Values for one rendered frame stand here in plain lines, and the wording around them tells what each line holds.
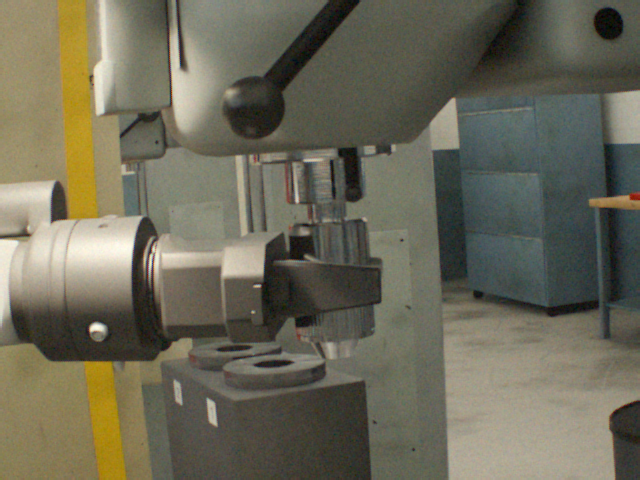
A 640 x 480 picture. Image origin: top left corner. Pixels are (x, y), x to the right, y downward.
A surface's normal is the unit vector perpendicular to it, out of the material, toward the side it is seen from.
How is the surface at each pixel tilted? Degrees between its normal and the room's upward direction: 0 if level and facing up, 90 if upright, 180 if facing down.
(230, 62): 112
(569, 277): 90
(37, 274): 68
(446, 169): 90
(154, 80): 90
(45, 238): 34
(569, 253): 90
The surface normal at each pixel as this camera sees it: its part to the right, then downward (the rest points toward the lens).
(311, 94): 0.29, 0.59
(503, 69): -0.82, 0.54
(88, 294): -0.08, 0.00
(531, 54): -0.93, 0.25
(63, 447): 0.29, 0.06
